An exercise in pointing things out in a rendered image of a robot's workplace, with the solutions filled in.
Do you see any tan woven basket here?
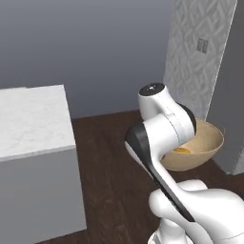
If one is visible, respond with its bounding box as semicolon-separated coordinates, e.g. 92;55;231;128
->
159;117;225;173

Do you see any white marble dining counter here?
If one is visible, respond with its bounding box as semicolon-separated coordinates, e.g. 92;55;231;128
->
0;84;88;244

